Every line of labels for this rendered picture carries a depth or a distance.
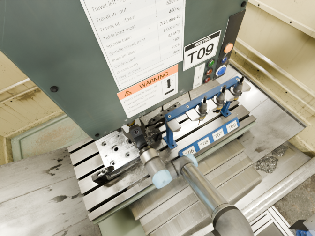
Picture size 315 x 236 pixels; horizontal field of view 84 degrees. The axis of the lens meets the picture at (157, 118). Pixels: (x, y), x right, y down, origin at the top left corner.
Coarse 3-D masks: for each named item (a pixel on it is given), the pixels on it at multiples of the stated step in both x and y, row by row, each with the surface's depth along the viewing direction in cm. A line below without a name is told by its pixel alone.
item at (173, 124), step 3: (171, 120) 86; (174, 120) 86; (168, 123) 85; (171, 123) 85; (174, 123) 85; (177, 123) 85; (168, 126) 85; (171, 126) 84; (174, 126) 84; (177, 126) 84; (180, 126) 84; (171, 129) 84; (174, 129) 83; (177, 129) 83; (174, 132) 83
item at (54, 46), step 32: (0, 0) 18; (32, 0) 20; (64, 0) 21; (192, 0) 30; (224, 0) 33; (0, 32) 20; (32, 32) 22; (64, 32) 24; (192, 32) 35; (224, 32) 40; (32, 64) 24; (64, 64) 27; (96, 64) 30; (64, 96) 31; (96, 96) 35; (96, 128) 43
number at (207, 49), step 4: (216, 40) 41; (204, 44) 40; (208, 44) 40; (212, 44) 41; (200, 48) 40; (204, 48) 41; (208, 48) 41; (212, 48) 42; (200, 52) 41; (204, 52) 42; (208, 52) 42; (212, 52) 43; (200, 56) 42; (204, 56) 43; (208, 56) 44; (196, 60) 42
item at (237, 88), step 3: (237, 81) 86; (243, 81) 85; (237, 84) 86; (240, 84) 85; (234, 87) 89; (237, 87) 87; (240, 87) 87; (234, 90) 89; (237, 90) 88; (240, 90) 89
